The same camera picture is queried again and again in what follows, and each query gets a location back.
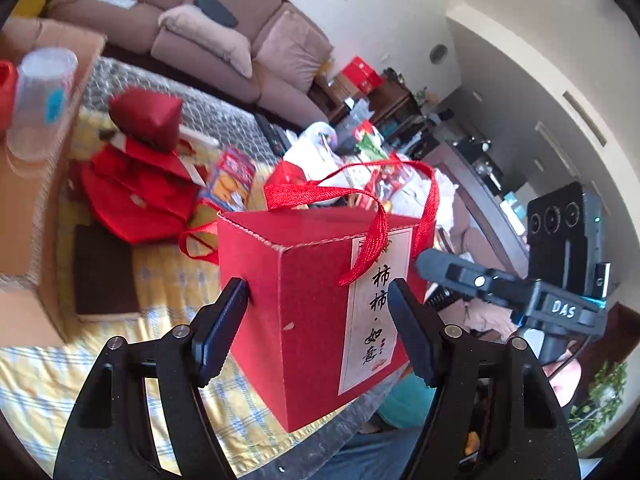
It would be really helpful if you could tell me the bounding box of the yellow plaid tablecloth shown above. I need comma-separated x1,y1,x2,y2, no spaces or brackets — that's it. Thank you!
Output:
1,192,355,479

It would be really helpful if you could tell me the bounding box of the beige back pillow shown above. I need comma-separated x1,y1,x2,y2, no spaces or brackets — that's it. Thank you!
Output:
255,3,333,93

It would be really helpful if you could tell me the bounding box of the orange twine ball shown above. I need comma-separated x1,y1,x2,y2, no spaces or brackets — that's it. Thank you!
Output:
0,60,17,132

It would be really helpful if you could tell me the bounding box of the dark blue small cushion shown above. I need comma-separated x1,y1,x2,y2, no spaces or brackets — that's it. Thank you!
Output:
194,0,239,29

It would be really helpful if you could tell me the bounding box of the person's right hand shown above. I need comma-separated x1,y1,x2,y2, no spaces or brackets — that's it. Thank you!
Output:
542,350,582,408

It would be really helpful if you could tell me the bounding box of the brown cardboard box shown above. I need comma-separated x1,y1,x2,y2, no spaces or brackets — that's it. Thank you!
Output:
1,18,105,347

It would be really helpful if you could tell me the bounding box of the red gift box with label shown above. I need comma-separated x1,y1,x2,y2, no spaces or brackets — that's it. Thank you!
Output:
179,162,439,431

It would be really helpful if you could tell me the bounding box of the red fabric bag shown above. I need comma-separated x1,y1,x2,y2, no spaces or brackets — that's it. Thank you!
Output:
79,136,208,245

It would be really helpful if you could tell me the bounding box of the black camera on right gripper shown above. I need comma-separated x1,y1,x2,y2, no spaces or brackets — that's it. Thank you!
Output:
527,181,610,300

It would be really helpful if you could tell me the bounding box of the dark red leather pouch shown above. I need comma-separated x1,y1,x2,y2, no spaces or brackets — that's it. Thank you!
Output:
108,87,183,152

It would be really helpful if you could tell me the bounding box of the brown three-seat sofa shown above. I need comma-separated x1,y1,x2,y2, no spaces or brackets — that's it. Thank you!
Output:
47,0,333,128

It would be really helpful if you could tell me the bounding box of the grey patterned table mat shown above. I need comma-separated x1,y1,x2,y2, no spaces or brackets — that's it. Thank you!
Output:
82,56,279,166

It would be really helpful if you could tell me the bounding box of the black remote control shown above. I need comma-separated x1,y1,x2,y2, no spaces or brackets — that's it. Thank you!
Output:
254,114,291,157

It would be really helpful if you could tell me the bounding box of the clear plastic bucket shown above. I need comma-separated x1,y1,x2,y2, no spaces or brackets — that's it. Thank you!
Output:
6,47,78,162

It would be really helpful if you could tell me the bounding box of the beige flat cushion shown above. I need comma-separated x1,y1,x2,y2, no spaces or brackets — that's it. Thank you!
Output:
158,4,253,78

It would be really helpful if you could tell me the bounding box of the red storage box on shelf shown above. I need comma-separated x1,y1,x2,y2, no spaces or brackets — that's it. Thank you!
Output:
341,56,384,94

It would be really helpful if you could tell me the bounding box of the red biscuit package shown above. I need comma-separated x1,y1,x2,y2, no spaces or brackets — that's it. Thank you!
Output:
198,146,256,212

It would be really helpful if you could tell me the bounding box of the white plastic bag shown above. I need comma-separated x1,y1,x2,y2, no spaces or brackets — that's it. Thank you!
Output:
283,122,343,181

